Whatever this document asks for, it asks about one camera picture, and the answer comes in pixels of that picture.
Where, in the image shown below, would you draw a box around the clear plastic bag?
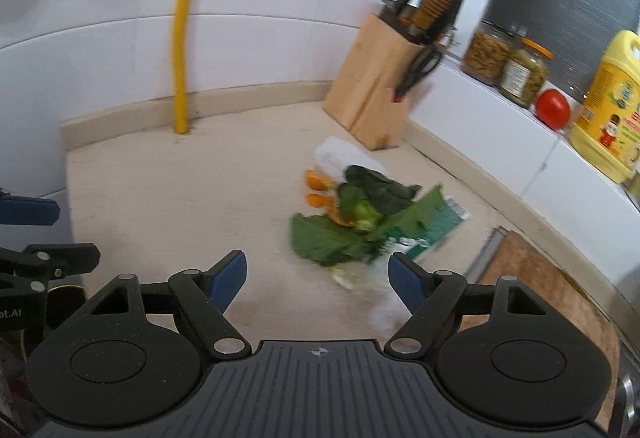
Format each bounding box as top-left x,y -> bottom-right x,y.
331,260 -> 409,334

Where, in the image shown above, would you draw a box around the green white carton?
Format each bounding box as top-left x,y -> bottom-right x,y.
386,195 -> 471,260

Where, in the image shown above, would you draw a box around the dark bok choy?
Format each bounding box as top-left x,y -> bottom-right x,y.
336,165 -> 422,233

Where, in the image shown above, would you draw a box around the large dark green leaf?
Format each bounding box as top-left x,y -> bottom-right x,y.
290,214 -> 385,267

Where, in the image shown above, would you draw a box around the orange peel piece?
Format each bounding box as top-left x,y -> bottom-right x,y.
304,169 -> 334,191
305,193 -> 334,210

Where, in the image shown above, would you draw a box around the black kitchen scissors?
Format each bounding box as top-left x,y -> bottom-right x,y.
394,45 -> 444,102

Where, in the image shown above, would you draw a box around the small green leaf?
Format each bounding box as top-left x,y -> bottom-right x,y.
366,184 -> 446,243

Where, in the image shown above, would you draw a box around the wooden cutting board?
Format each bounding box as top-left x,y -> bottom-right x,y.
465,227 -> 620,429

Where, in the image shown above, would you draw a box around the wooden knife block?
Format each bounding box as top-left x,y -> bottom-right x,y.
323,14 -> 421,151

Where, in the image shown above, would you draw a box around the red tomato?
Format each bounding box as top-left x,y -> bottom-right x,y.
534,88 -> 572,130

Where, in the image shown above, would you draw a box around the yellow dish soap bottle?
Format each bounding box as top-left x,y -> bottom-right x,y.
570,31 -> 639,184

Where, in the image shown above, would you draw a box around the yellow vertical pipe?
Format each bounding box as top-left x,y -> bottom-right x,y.
171,0 -> 191,135

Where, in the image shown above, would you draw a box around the pickle jar orange lid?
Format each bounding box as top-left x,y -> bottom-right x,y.
497,37 -> 556,109

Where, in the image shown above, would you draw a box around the pickle jar dark lid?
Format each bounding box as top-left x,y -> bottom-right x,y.
460,20 -> 516,87

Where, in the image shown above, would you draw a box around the wooden handled knife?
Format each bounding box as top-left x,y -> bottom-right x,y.
410,0 -> 453,35

